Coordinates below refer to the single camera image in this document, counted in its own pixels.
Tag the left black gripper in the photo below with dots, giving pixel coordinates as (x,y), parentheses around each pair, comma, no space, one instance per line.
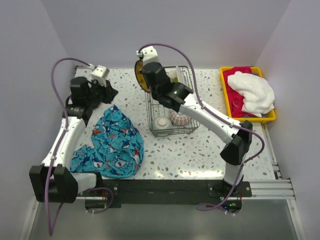
(109,92)

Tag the blue patterned bowl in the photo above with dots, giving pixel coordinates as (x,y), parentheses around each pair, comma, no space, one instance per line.
(179,119)

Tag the aluminium front rail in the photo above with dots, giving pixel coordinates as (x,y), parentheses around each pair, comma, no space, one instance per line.
(260,189)

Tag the yellow brown plate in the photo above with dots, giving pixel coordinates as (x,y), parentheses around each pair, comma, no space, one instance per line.
(139,76)

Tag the lime green small plate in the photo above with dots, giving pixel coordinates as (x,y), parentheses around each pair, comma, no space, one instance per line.
(176,80)

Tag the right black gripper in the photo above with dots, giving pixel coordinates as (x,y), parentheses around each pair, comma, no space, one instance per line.
(142,72)

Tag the pink red cloth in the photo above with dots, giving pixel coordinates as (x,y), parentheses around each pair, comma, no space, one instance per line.
(234,101)

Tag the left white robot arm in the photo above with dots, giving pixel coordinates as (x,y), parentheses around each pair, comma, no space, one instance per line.
(52,181)

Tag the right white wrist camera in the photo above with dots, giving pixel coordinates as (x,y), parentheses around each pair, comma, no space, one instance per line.
(148,55)

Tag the yellow plastic bin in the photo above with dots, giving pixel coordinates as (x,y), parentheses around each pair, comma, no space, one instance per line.
(269,117)

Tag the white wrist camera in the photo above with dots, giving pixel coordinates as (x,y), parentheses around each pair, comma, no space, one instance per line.
(99,74)
(148,55)

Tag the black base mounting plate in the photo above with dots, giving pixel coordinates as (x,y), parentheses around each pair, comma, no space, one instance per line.
(205,194)

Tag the wire dish rack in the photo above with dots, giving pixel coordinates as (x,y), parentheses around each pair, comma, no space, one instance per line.
(154,109)

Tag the white beige mug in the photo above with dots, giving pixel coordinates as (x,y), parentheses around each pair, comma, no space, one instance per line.
(172,74)

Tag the pale green bowl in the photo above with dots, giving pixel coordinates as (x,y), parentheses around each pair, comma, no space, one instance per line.
(161,123)

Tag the white towel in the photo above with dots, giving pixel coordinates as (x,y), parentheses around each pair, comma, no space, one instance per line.
(258,95)

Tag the blue shark print cloth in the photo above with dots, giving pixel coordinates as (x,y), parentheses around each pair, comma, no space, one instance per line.
(117,151)

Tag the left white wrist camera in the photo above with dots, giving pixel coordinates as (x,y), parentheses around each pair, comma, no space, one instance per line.
(99,74)

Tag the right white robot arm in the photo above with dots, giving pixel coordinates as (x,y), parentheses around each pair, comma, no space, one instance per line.
(237,136)

